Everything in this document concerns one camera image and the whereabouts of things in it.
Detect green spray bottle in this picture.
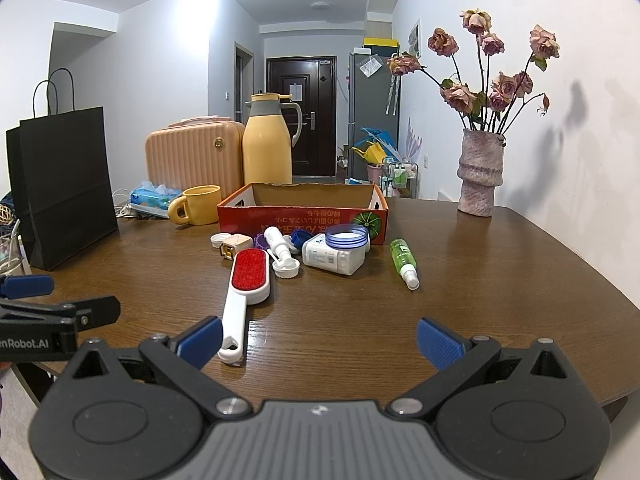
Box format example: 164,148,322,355
390,238,420,290

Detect red white lint brush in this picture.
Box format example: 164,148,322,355
218,248,270,366

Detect white yellow square gadget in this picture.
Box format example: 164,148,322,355
219,234,254,260

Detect purple bottle cap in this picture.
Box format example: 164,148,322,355
254,233,269,250

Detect white spray bottle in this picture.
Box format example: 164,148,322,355
264,226,292,264

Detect white square plastic bottle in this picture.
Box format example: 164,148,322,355
302,234,367,276

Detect blue bottle cap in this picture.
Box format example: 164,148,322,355
291,229,314,254

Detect white bottle cap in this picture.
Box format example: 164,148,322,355
272,258,300,280

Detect white round tape disc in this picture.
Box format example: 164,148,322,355
324,223,370,250

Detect black paper bag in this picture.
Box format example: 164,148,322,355
5,67,121,272

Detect small white cap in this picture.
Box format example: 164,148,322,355
209,232,231,249

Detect blue tissue pack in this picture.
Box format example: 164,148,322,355
129,181,181,219

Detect yellow mug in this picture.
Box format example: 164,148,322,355
168,185,221,226

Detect red cardboard box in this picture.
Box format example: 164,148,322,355
217,183,388,245

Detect peach ribbed suitcase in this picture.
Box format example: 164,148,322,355
144,116,245,198

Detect pink textured vase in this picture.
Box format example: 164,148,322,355
457,129,504,218

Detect dried pink roses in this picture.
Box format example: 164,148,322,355
386,9,560,146

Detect yellow thermos jug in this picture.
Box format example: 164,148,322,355
242,93,303,184

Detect grey refrigerator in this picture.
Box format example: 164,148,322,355
347,53,399,180

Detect dark entrance door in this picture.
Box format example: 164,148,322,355
264,55,338,178

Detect yellow box on fridge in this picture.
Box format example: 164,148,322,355
362,37,399,58

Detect white cables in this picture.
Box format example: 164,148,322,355
112,187,138,219

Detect wire storage cart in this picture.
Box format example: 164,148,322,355
380,157,419,198

